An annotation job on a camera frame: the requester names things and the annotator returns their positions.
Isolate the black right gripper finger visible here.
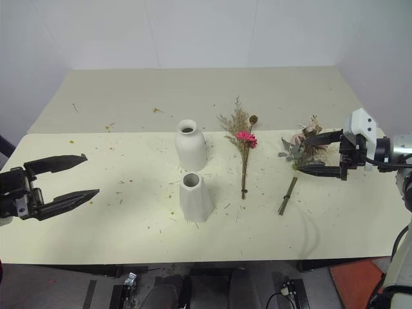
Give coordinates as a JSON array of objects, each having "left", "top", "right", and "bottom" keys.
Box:
[
  {"left": 303, "top": 129, "right": 345, "bottom": 149},
  {"left": 296, "top": 163, "right": 342, "bottom": 180}
]

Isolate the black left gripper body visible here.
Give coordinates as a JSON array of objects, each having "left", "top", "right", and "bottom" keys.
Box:
[{"left": 0, "top": 165, "right": 45, "bottom": 221}]

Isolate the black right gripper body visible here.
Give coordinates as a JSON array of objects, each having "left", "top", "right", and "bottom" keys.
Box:
[{"left": 338, "top": 129, "right": 367, "bottom": 182}]

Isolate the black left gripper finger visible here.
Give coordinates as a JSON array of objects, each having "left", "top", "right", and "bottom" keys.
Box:
[
  {"left": 23, "top": 153, "right": 89, "bottom": 177},
  {"left": 37, "top": 189, "right": 100, "bottom": 221}
]

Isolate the angular white tapered vase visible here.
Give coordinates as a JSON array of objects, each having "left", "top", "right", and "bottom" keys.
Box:
[{"left": 178, "top": 172, "right": 217, "bottom": 223}]

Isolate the round white bottle vase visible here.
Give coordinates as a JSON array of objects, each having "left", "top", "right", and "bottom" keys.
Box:
[{"left": 174, "top": 119, "right": 207, "bottom": 172}]

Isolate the pale dried eucalyptus bouquet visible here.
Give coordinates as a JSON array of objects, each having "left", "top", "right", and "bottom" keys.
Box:
[{"left": 277, "top": 114, "right": 330, "bottom": 217}]

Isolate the pink flower dried bouquet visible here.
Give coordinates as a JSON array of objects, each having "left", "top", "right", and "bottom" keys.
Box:
[{"left": 216, "top": 95, "right": 259, "bottom": 200}]

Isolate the black tape strip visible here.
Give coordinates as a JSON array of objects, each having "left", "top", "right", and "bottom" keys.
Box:
[{"left": 83, "top": 279, "right": 98, "bottom": 309}]

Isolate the black floor plate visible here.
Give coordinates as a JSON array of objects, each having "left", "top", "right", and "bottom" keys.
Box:
[
  {"left": 109, "top": 272, "right": 143, "bottom": 309},
  {"left": 272, "top": 278, "right": 310, "bottom": 309}
]

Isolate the orange red floor mat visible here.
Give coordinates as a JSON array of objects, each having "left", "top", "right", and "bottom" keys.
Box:
[{"left": 328, "top": 259, "right": 388, "bottom": 309}]

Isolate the dark rounded shape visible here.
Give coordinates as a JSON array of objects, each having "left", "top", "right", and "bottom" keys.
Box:
[{"left": 141, "top": 274, "right": 194, "bottom": 309}]

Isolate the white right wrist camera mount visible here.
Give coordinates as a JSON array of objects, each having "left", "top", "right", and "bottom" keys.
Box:
[{"left": 343, "top": 108, "right": 379, "bottom": 169}]

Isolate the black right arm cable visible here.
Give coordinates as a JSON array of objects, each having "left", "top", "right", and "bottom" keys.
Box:
[{"left": 389, "top": 221, "right": 412, "bottom": 262}]

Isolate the white plug with black cable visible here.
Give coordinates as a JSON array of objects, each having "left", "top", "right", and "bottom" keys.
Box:
[{"left": 266, "top": 281, "right": 297, "bottom": 309}]

